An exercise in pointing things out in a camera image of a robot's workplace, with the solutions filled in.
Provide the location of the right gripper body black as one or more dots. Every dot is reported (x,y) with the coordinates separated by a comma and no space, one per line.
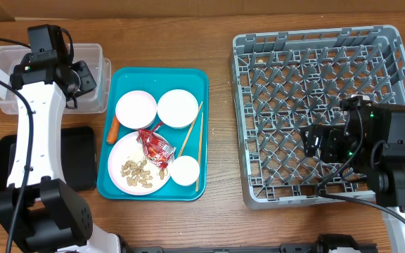
(337,150)

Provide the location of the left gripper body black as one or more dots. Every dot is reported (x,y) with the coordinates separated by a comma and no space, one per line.
(85,80)

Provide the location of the white bowl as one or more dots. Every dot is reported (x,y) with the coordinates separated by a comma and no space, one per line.
(177,108)

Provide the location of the large pink plate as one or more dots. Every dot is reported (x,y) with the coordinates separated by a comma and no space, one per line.
(117,158)

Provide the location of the red snack wrapper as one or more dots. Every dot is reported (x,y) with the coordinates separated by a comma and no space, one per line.
(155,148)

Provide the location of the pile of peanuts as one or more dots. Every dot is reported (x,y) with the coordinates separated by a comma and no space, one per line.
(143,174)

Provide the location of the white paper cup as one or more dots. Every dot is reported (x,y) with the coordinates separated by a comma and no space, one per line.
(184,170)

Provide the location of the pile of rice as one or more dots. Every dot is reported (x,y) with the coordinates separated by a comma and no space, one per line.
(134,152)

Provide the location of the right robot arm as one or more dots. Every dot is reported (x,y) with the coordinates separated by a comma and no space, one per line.
(372,143)

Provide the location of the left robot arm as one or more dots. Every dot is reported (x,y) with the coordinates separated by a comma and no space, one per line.
(38,210)

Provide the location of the orange carrot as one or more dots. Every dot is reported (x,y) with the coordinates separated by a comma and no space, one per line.
(114,131)

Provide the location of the black tray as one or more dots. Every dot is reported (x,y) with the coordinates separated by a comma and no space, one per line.
(78,158)

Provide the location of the grey dish rack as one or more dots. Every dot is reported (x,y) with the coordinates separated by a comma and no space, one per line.
(283,81)

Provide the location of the teal serving tray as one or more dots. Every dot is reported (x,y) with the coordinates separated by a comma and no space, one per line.
(157,81)

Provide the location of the wooden chopstick left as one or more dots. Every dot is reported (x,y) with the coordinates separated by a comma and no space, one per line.
(189,131)

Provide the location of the wooden chopstick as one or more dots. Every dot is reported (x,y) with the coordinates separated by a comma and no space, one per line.
(200,151)
(189,131)

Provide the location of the wooden chopstick right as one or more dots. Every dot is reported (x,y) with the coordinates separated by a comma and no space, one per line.
(200,151)

